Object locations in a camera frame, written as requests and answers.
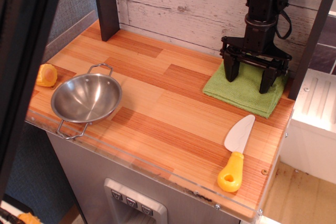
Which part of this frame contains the white toy sink unit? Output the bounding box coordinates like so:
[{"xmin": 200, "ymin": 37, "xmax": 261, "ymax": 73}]
[{"xmin": 280, "ymin": 69, "xmax": 335, "ymax": 183}]

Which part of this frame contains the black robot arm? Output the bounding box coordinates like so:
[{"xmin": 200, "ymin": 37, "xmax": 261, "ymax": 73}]
[{"xmin": 220, "ymin": 0, "xmax": 292, "ymax": 94}]

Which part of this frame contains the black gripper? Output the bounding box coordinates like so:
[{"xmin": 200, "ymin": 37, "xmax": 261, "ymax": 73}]
[{"xmin": 220, "ymin": 18, "xmax": 291, "ymax": 94}]

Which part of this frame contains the yellow toy corn cob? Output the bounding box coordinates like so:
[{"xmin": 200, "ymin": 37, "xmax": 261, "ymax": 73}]
[{"xmin": 36, "ymin": 63, "xmax": 58, "ymax": 87}]

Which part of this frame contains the stainless steel bowl with handles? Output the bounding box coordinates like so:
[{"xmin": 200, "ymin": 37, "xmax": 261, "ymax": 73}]
[{"xmin": 51, "ymin": 63, "xmax": 122, "ymax": 140}]

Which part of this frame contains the yellow object bottom left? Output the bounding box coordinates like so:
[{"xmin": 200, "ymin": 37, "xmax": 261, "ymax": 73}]
[{"xmin": 0, "ymin": 207, "xmax": 41, "ymax": 224}]

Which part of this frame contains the green towel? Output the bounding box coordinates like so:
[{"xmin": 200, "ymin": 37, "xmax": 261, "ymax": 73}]
[{"xmin": 203, "ymin": 63, "xmax": 288, "ymax": 118}]

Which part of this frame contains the toy knife yellow handle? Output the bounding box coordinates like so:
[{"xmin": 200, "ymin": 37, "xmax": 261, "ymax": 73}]
[{"xmin": 217, "ymin": 114, "xmax": 255, "ymax": 193}]

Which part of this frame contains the dark shelf post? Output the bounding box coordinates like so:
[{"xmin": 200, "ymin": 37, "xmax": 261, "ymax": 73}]
[
  {"xmin": 288, "ymin": 0, "xmax": 333, "ymax": 100},
  {"xmin": 96, "ymin": 0, "xmax": 120, "ymax": 41}
]

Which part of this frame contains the dark left shelf post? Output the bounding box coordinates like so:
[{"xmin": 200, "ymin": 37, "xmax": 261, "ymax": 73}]
[{"xmin": 96, "ymin": 0, "xmax": 120, "ymax": 41}]

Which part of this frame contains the dark right shelf post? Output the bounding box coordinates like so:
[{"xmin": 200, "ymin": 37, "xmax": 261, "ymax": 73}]
[{"xmin": 288, "ymin": 0, "xmax": 333, "ymax": 100}]

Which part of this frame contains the clear acrylic table edge guard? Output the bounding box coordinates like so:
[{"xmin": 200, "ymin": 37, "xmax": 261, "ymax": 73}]
[{"xmin": 25, "ymin": 111, "xmax": 294, "ymax": 219}]

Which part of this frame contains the grey toy fridge cabinet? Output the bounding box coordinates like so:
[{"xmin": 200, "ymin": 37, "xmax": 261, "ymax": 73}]
[{"xmin": 47, "ymin": 132, "xmax": 247, "ymax": 224}]

